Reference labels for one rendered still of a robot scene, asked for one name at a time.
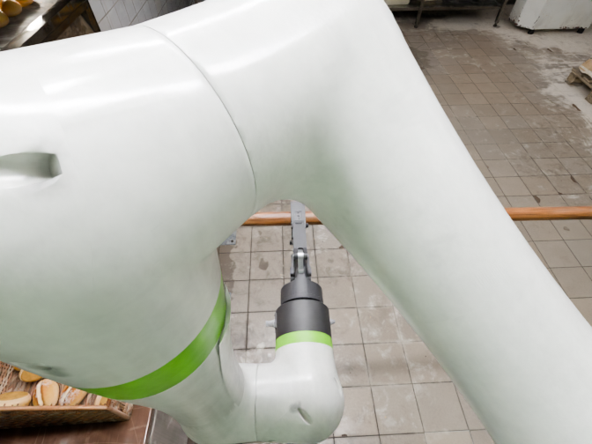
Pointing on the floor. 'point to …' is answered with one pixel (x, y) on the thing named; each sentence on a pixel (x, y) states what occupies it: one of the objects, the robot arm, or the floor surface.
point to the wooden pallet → (580, 81)
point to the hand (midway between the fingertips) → (298, 219)
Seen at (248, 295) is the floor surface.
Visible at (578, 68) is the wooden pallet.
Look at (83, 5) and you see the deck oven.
